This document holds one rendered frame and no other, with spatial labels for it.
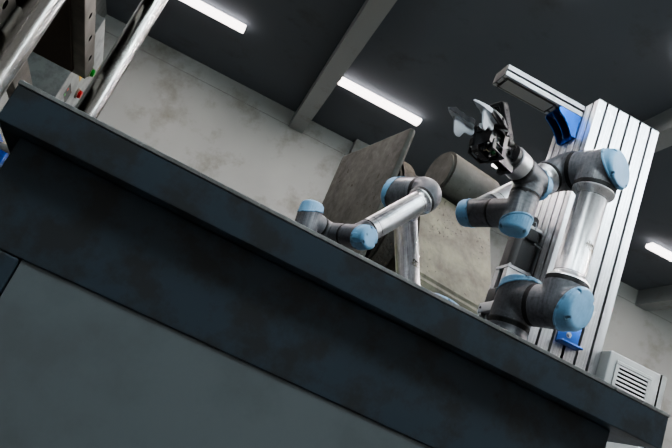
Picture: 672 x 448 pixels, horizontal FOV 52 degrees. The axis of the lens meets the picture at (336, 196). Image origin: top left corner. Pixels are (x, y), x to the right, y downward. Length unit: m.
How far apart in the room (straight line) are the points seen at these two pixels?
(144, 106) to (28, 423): 8.34
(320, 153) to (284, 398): 8.43
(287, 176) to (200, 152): 1.13
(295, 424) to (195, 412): 0.09
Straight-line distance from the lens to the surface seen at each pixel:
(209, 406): 0.61
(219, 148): 8.77
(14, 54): 1.14
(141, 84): 8.99
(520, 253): 2.26
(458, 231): 4.43
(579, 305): 1.86
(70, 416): 0.61
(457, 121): 1.65
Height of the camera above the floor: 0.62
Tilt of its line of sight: 20 degrees up
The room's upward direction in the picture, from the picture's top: 24 degrees clockwise
